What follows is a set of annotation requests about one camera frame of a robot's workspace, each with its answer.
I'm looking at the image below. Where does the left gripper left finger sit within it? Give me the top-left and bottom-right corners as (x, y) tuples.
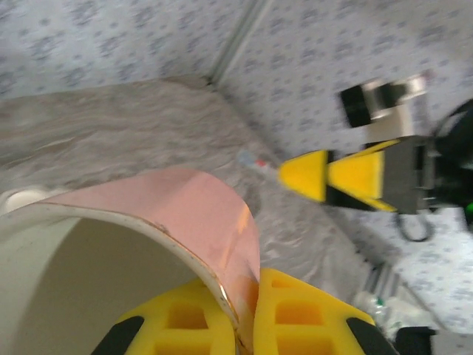
(92, 277), (239, 355)

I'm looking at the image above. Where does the small pen-like object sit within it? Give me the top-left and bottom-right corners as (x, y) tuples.
(236, 149), (274, 175)

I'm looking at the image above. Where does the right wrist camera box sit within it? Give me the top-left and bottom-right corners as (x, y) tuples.
(338, 75), (428, 140)

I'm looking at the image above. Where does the pink mug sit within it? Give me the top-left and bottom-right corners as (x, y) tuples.
(0, 168), (262, 355)

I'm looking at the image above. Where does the thin black cable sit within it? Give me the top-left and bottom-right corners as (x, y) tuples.
(397, 212), (433, 243)

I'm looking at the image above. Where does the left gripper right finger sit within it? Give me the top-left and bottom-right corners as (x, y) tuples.
(253, 268), (396, 355)

